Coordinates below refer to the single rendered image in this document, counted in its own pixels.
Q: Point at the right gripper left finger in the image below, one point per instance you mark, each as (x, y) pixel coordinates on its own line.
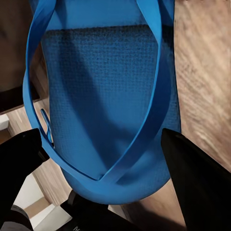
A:
(17, 156)

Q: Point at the sandal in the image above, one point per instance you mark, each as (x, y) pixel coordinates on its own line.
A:
(112, 89)
(48, 124)

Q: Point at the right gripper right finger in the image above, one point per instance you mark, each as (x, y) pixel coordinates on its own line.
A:
(203, 186)

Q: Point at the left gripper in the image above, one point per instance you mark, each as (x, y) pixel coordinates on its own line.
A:
(40, 159)

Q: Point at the bed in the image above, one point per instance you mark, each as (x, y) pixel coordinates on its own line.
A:
(15, 20)

